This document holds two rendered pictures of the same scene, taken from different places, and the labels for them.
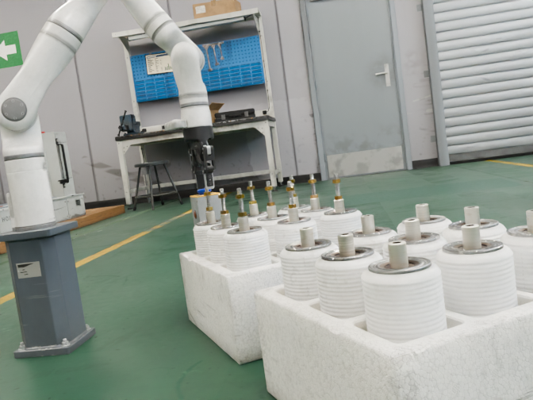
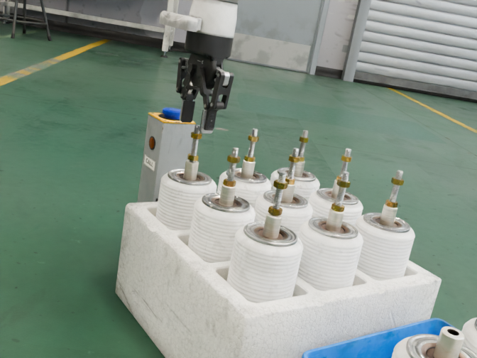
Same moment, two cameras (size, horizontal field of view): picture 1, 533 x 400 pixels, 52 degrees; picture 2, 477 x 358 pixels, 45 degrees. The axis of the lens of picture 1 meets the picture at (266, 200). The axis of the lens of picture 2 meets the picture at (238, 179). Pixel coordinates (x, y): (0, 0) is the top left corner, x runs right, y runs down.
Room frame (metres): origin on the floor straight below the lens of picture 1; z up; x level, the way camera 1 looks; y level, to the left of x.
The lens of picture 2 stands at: (0.44, 0.28, 0.55)
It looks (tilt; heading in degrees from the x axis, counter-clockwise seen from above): 17 degrees down; 346
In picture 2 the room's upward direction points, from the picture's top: 10 degrees clockwise
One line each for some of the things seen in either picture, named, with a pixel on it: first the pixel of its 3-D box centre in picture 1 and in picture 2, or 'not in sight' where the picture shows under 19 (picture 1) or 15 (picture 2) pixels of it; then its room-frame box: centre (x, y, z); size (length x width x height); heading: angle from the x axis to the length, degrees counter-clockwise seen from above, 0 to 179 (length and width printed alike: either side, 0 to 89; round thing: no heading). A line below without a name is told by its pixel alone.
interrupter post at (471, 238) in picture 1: (471, 237); not in sight; (0.70, -0.26, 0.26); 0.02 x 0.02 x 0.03
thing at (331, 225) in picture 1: (345, 251); (373, 273); (1.24, -0.16, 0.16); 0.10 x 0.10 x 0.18
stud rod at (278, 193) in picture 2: (241, 205); (277, 198); (1.15, 0.05, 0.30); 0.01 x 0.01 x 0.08
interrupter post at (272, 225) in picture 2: (243, 225); (272, 226); (1.15, 0.05, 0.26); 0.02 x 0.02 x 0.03
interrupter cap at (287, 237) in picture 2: (244, 230); (270, 234); (1.15, 0.05, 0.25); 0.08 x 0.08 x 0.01
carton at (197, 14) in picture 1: (217, 10); not in sight; (6.02, 0.25, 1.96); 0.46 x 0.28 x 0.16; 78
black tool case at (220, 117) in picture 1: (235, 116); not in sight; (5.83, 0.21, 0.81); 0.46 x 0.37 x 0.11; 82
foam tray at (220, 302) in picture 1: (281, 283); (267, 286); (1.30, -0.01, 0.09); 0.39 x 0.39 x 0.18; 22
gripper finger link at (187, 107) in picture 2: (201, 181); (187, 111); (1.40, 0.16, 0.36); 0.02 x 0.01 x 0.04; 113
